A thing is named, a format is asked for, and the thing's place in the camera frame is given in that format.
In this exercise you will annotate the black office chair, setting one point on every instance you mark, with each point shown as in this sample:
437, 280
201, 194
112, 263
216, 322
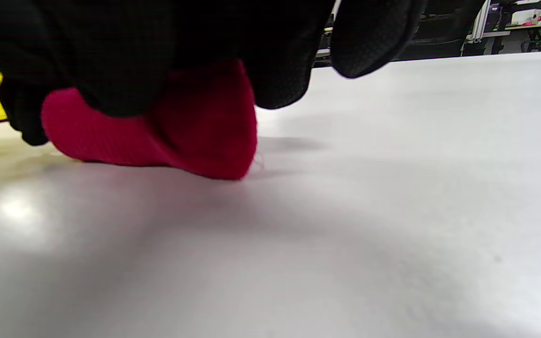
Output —
439, 28

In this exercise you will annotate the pink sock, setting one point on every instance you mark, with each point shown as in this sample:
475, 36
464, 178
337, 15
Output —
204, 131

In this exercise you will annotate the person's left hand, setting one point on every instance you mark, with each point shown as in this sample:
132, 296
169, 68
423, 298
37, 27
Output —
24, 117

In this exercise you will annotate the background workbench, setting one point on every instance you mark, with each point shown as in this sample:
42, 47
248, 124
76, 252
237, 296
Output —
524, 23

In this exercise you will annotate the person's right hand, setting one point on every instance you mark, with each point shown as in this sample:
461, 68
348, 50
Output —
181, 33

